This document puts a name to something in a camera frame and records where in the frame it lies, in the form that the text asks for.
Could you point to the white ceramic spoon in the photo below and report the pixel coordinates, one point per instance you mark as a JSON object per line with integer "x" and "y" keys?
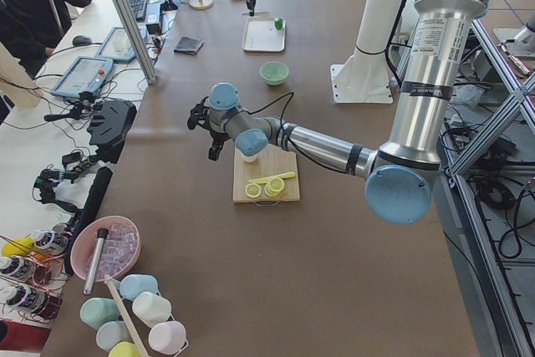
{"x": 260, "y": 14}

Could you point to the mint green bowl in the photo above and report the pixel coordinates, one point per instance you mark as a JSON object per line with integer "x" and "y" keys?
{"x": 274, "y": 73}

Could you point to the pink bowl of ice cubes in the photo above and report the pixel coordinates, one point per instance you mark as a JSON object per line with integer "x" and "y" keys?
{"x": 120, "y": 252}

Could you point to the cream rabbit print tray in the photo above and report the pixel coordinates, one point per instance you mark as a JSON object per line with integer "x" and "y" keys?
{"x": 261, "y": 36}

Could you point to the single lemon slice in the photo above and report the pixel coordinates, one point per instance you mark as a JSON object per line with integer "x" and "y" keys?
{"x": 253, "y": 190}

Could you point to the bamboo cutting board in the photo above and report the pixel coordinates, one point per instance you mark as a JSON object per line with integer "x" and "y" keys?
{"x": 270, "y": 161}

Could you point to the stacked lemon slices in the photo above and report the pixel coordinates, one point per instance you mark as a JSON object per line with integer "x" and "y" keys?
{"x": 274, "y": 187}

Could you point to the yellow plastic knife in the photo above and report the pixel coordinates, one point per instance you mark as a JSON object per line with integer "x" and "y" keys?
{"x": 266, "y": 179}

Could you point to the grey folded cloth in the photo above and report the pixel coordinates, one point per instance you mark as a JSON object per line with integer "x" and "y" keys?
{"x": 187, "y": 45}

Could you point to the black long bar device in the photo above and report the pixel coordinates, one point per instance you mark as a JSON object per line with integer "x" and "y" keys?
{"x": 88, "y": 213}

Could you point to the blue teach pendant far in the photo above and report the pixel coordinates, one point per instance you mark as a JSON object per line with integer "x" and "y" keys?
{"x": 117, "y": 47}

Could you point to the blue teach pendant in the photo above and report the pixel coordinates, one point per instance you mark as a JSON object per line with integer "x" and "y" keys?
{"x": 85, "y": 74}
{"x": 117, "y": 47}

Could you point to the blue teach pendant near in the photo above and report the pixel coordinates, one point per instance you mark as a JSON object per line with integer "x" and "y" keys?
{"x": 85, "y": 74}

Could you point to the light blue cup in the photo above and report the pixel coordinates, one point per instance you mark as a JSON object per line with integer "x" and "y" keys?
{"x": 134, "y": 284}

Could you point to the wooden stick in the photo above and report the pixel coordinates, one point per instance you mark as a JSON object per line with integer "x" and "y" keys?
{"x": 108, "y": 280}

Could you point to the white cup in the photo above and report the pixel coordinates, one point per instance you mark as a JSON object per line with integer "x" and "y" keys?
{"x": 151, "y": 309}

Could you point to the black computer mouse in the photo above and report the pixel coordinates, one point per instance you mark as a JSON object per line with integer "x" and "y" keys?
{"x": 81, "y": 40}

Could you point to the small bottle with label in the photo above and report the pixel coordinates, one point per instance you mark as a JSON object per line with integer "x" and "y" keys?
{"x": 50, "y": 242}

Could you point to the pink cup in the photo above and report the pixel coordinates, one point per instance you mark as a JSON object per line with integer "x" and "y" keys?
{"x": 168, "y": 337}

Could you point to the green cup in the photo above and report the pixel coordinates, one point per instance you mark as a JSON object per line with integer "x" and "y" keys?
{"x": 96, "y": 312}

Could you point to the grey blue cup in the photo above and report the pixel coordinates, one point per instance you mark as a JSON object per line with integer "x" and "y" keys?
{"x": 110, "y": 334}

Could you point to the yellow cup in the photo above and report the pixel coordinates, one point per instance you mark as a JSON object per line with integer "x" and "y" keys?
{"x": 124, "y": 349}

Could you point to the person in black sweater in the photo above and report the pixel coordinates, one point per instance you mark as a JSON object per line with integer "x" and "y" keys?
{"x": 30, "y": 29}

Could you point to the aluminium frame post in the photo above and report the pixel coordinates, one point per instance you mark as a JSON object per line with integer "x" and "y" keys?
{"x": 129, "y": 23}

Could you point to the black camera stand bracket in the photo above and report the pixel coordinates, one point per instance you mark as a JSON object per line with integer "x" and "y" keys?
{"x": 111, "y": 121}

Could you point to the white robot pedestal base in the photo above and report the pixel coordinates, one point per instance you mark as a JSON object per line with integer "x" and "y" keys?
{"x": 365, "y": 76}

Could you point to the aluminium frame truss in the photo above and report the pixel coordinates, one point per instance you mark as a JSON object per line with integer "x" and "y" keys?
{"x": 487, "y": 144}

